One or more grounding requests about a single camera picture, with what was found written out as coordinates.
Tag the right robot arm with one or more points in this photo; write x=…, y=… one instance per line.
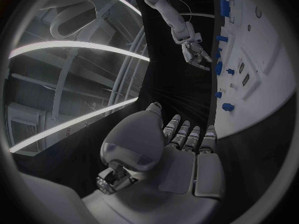
x=171, y=15

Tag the small blue cylinder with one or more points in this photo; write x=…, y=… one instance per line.
x=218, y=94

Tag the white task board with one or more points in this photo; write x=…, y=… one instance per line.
x=254, y=63

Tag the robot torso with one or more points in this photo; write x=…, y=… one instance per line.
x=77, y=20

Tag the blue gear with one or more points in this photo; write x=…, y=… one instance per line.
x=219, y=68

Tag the small blue plug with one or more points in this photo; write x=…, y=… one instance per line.
x=219, y=53

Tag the small blue peg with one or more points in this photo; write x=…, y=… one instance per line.
x=230, y=71

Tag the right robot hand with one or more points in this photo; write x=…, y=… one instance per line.
x=192, y=53

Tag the blue block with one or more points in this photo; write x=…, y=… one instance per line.
x=224, y=7

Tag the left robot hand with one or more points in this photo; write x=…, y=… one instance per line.
x=149, y=171

